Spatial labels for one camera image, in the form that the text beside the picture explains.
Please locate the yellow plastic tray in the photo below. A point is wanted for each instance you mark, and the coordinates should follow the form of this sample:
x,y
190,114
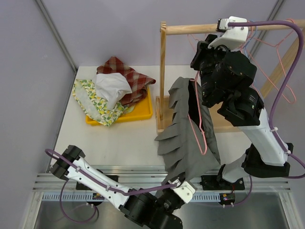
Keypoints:
x,y
141,111

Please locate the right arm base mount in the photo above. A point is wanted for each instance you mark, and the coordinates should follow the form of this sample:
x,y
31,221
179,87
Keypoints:
x,y
216,182

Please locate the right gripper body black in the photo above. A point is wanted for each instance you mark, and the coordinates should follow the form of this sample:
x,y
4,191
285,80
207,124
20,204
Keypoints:
x,y
209,59

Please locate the grey skirt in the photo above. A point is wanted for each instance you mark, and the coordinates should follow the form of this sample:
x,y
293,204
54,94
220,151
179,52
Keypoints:
x,y
177,144

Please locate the blue hanger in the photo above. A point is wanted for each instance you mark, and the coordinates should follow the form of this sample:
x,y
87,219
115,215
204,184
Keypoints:
x,y
247,54

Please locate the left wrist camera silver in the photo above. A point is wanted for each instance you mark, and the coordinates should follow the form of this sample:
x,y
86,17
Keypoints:
x,y
184,190

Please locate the lemon print skirt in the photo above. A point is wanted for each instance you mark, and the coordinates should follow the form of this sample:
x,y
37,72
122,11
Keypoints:
x,y
94,107

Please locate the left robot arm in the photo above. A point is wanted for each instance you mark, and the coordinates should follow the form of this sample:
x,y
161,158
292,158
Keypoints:
x,y
151,207

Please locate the white skirt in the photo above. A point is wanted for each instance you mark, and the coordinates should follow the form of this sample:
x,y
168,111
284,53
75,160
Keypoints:
x,y
112,87

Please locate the aluminium rail frame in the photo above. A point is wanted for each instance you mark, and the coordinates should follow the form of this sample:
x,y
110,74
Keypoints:
x,y
142,168

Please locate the red plaid skirt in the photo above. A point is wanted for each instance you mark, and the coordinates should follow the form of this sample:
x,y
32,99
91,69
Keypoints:
x,y
137,81

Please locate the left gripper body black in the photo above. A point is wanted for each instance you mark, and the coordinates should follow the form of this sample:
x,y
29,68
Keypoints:
x,y
166,202

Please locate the wooden clothes rack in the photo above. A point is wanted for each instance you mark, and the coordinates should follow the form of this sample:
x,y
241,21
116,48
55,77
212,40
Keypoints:
x,y
163,113

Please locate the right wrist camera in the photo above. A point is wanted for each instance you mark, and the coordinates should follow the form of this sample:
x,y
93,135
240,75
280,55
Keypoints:
x,y
232,37

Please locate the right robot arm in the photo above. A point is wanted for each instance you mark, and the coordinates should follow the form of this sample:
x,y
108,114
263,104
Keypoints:
x,y
226,79

